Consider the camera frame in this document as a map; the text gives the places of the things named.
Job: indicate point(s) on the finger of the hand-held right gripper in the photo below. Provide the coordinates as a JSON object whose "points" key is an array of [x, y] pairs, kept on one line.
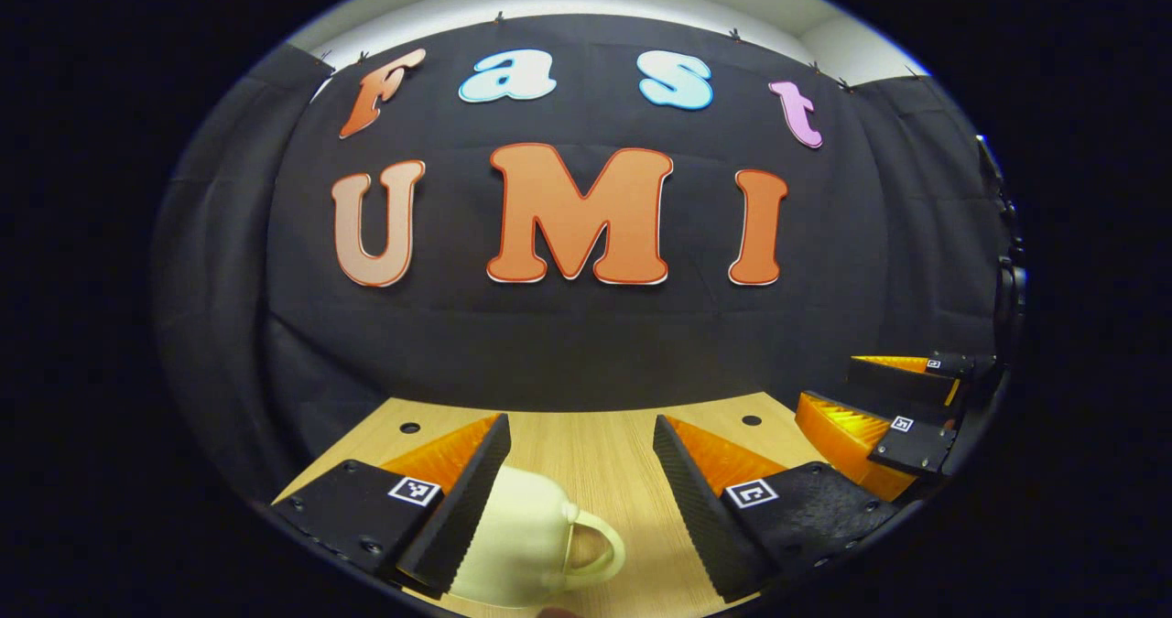
{"points": [[916, 384], [916, 449]]}

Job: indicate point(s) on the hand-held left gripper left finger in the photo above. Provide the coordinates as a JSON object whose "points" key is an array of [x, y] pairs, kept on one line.
{"points": [[472, 508]]}

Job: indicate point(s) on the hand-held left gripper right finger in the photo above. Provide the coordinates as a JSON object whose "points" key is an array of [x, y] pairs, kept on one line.
{"points": [[696, 508]]}

